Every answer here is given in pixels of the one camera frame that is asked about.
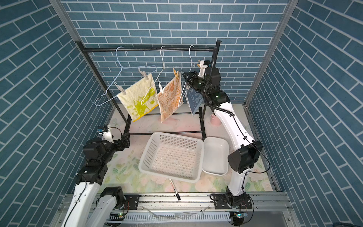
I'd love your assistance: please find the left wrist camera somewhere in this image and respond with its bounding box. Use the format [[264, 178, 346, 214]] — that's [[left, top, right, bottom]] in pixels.
[[97, 125, 113, 143]]

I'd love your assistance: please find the white perforated plastic basket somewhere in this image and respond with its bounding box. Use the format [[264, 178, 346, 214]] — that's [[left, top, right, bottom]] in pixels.
[[139, 132, 205, 183]]

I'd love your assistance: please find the white wire hanger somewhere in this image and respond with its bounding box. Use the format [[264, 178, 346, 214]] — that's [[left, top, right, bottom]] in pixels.
[[142, 45, 171, 101], [179, 45, 202, 106]]

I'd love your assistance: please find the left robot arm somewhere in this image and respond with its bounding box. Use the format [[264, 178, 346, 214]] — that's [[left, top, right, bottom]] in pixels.
[[62, 133, 130, 227]]

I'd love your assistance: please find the white clothespin upper left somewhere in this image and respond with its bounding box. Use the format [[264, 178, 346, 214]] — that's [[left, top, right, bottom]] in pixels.
[[138, 68, 148, 80]]

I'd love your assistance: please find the white clothespin lower left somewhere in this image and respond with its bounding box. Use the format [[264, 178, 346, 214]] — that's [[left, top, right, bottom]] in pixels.
[[114, 82, 126, 95]]

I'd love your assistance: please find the blue patterned towel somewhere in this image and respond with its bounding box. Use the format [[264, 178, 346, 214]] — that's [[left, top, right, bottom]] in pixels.
[[185, 85, 203, 116]]

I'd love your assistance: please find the pink pencil cup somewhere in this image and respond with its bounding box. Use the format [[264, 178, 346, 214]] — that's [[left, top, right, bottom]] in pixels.
[[210, 114, 222, 126]]

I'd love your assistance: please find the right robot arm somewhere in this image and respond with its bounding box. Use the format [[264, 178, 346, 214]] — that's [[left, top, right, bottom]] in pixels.
[[182, 66, 262, 199]]

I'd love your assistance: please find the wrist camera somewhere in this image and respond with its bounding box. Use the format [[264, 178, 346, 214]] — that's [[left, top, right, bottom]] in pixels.
[[97, 125, 113, 143], [198, 60, 210, 79]]

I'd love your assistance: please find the light blue wire hanger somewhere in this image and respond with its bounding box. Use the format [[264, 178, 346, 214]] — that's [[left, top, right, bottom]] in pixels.
[[94, 46, 157, 107]]

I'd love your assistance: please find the black tipped marker pen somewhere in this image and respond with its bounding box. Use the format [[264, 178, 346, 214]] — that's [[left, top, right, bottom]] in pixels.
[[169, 179, 181, 201]]

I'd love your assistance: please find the yellow green patterned towel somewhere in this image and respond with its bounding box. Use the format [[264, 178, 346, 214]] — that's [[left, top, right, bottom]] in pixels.
[[117, 74, 158, 122]]

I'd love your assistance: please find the black metal clothes rack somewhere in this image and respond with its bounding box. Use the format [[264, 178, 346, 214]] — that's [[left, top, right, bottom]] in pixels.
[[75, 40, 222, 140]]

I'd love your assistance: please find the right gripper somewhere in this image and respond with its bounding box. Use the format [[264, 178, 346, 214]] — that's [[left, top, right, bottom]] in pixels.
[[183, 74, 210, 99]]

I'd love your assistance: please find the white rectangular tray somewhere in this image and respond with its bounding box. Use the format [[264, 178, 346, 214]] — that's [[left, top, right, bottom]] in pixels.
[[202, 137, 229, 176]]

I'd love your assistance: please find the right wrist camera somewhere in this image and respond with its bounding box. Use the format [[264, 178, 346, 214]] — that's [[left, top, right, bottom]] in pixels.
[[198, 60, 210, 79]]

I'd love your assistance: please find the orange patterned towel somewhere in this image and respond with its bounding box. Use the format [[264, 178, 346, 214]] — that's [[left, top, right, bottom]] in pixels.
[[157, 76, 182, 122]]

